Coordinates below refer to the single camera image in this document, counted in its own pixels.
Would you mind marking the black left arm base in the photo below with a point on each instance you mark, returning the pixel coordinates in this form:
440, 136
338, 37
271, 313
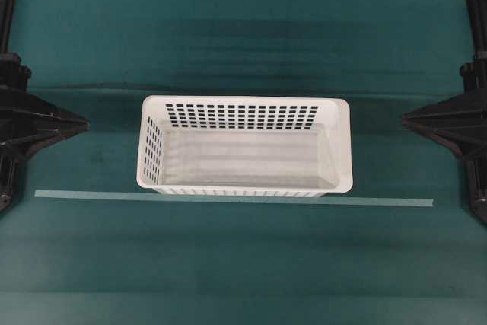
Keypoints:
8, 176

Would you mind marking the light green tape strip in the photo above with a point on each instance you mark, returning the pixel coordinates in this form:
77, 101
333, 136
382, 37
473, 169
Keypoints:
157, 197

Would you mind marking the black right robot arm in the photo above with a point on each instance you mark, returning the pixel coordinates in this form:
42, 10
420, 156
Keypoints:
457, 123

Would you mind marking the black left frame rail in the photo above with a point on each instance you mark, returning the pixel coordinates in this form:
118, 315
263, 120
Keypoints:
6, 15

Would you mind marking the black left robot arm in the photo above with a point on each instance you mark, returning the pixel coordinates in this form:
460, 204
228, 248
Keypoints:
29, 123

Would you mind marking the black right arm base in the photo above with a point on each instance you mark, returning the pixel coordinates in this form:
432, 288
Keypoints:
476, 173

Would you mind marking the white perforated plastic basket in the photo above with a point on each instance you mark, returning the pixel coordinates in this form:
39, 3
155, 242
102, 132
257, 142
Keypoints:
245, 146

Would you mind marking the black right frame rail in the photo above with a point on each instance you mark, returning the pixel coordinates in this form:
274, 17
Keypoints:
477, 19

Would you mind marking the black frame rail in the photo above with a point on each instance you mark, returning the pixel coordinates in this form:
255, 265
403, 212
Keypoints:
477, 19
6, 15

